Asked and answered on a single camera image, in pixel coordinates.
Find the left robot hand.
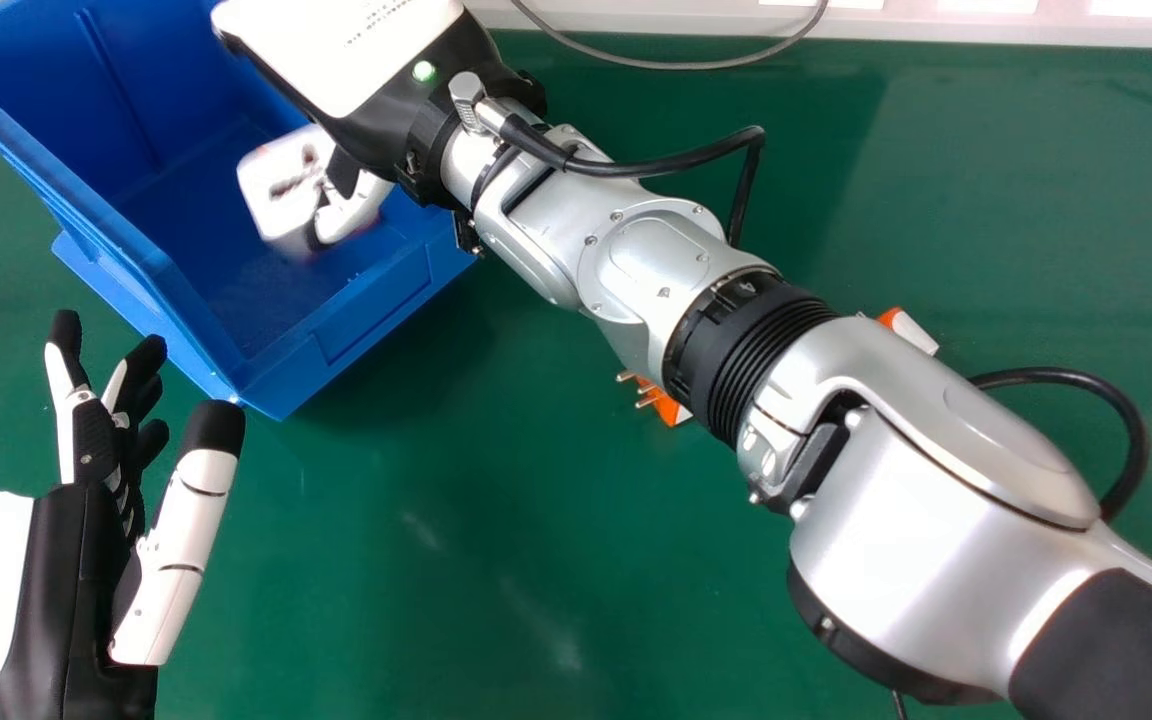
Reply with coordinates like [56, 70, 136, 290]
[0, 309, 247, 720]

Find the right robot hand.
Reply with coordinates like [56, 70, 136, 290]
[210, 0, 548, 252]

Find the white-and-orange plug adapter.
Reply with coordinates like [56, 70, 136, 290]
[874, 306, 940, 358]
[615, 369, 695, 428]
[236, 124, 395, 258]

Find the blue plastic bin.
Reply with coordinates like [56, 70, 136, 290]
[0, 0, 479, 422]

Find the grey cable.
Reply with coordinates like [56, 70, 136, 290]
[508, 0, 830, 72]

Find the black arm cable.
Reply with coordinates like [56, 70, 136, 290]
[472, 100, 1151, 523]

